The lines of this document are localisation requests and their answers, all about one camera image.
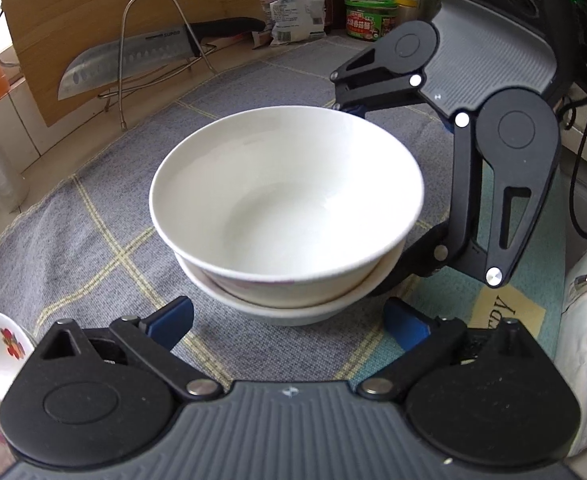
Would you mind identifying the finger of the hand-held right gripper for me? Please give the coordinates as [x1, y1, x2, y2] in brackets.
[373, 111, 554, 297]
[330, 42, 423, 117]

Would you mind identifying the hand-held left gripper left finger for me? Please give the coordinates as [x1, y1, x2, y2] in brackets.
[38, 296, 222, 402]

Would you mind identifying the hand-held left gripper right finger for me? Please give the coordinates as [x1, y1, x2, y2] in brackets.
[357, 297, 549, 402]

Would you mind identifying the green lid sauce jar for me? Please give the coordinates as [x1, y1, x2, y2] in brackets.
[344, 0, 399, 41]

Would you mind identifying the yellow lid spice jar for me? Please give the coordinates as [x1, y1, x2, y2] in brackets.
[395, 0, 420, 26]

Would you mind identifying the white printed packet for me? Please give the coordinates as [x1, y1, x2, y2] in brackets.
[268, 0, 330, 46]

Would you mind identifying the grey plaid mat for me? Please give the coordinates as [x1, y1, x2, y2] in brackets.
[0, 40, 569, 401]

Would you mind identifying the bamboo cutting board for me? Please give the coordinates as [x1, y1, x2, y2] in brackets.
[0, 0, 266, 128]

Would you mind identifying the steel wire rack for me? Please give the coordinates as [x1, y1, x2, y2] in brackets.
[97, 0, 219, 132]

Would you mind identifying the kitchen knife with black handle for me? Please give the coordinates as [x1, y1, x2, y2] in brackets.
[57, 17, 266, 101]

